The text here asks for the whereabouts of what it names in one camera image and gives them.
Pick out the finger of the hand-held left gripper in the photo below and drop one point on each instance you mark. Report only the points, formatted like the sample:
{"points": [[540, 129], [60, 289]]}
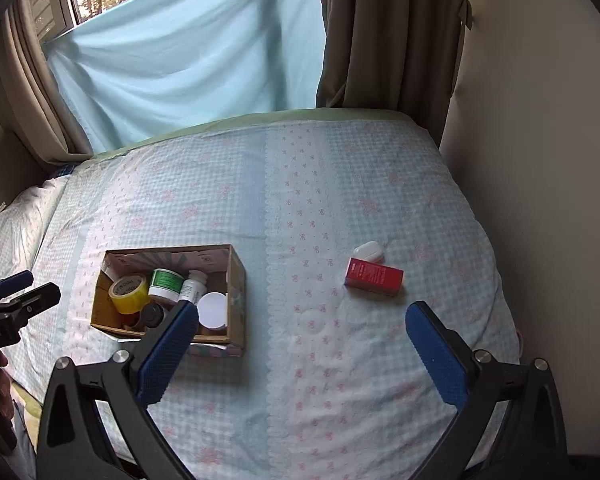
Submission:
{"points": [[15, 280], [35, 297]]}

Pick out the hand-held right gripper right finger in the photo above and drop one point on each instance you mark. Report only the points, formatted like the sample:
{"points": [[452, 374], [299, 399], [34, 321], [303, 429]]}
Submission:
{"points": [[437, 355]]}

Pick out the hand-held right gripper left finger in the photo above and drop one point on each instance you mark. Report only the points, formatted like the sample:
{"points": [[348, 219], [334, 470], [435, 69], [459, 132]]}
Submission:
{"points": [[162, 360]]}

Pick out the small black white jar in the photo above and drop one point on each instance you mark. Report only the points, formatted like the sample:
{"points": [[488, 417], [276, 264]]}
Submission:
{"points": [[152, 315]]}

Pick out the green lid white jar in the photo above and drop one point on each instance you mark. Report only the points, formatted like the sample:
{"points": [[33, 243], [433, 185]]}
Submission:
{"points": [[165, 285]]}

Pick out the yellowish tape roll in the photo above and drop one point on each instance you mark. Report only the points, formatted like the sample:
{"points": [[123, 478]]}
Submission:
{"points": [[127, 292]]}

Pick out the white pill bottle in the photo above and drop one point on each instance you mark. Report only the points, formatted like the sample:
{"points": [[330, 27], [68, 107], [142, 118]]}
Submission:
{"points": [[192, 287]]}

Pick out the red carton box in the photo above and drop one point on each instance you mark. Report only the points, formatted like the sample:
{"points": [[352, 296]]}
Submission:
{"points": [[372, 277]]}

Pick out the cardboard box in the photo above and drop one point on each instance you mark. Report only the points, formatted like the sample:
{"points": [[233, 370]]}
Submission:
{"points": [[232, 280]]}

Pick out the small white case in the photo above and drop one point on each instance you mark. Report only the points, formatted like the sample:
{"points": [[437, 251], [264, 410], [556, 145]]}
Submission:
{"points": [[369, 251]]}

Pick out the checkered pillow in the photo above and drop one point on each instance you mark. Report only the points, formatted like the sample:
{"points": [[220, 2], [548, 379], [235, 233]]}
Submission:
{"points": [[15, 230]]}

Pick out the yellow patterned cloth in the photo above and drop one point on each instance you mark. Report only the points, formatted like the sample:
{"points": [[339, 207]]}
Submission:
{"points": [[30, 407]]}

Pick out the beige headboard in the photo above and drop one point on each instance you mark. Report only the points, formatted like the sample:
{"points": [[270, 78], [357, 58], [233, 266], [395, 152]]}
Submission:
{"points": [[0, 170]]}

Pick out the dark blue cloth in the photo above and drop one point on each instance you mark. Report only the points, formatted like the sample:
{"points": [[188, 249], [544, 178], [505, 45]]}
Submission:
{"points": [[62, 170]]}

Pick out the beige curtain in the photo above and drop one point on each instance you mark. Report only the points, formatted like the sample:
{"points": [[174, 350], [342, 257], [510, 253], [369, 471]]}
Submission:
{"points": [[35, 100], [380, 35]]}

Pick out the light blue hanging cloth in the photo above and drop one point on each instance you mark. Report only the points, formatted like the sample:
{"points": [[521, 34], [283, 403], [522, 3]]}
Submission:
{"points": [[180, 60]]}

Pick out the curtain tieback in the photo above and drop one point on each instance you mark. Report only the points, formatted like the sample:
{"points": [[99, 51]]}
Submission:
{"points": [[466, 15]]}

